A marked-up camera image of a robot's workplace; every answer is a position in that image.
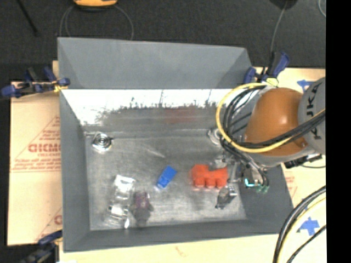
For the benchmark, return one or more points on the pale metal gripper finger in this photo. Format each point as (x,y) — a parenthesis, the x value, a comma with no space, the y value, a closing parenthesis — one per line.
(233,171)
(225,197)

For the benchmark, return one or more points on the orange toy block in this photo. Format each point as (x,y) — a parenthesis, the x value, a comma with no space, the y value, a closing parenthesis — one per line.
(208,177)

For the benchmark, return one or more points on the clear glass thing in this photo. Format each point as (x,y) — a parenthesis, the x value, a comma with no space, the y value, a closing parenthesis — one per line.
(215,136)

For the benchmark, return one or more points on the blue flat block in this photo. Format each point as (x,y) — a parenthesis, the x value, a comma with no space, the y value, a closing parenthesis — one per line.
(166,177)

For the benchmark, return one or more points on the purple toy figure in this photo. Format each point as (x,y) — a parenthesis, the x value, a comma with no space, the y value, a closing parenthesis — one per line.
(141,205)

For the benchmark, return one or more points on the clear plastic packet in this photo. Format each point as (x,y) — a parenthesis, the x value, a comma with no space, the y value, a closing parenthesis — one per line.
(122,194)

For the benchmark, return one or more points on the grey metal bin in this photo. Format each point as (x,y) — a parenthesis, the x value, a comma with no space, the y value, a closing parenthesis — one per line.
(153,67)

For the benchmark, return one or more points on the clear round glass dish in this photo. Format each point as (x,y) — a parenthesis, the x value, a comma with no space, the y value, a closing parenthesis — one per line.
(102,142)

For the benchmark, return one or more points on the brown cardboard board, red print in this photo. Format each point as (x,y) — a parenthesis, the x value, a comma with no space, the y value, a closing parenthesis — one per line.
(33,179)

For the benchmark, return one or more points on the black cylinder on white bracket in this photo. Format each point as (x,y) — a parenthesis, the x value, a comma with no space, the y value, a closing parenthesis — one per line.
(296,163)

